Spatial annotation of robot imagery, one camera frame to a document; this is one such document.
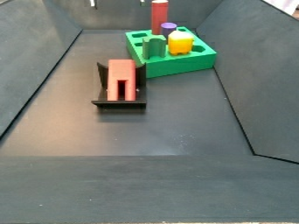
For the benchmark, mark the red square-circle forked block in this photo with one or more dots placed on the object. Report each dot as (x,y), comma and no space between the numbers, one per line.
(122,71)

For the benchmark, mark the black curved fixture stand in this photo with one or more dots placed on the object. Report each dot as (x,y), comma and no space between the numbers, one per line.
(122,103)

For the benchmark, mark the green shape sorter base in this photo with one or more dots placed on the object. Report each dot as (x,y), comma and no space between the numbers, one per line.
(198,59)

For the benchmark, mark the green arch block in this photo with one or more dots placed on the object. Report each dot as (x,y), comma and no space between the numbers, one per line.
(154,46)

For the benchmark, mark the yellow pentagon block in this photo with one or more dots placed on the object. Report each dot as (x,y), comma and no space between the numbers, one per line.
(180,42)

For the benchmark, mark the purple cylinder block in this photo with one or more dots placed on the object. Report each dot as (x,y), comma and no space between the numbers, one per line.
(168,28)

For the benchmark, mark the red tall cylinder block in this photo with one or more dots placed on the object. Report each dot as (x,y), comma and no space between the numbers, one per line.
(160,15)

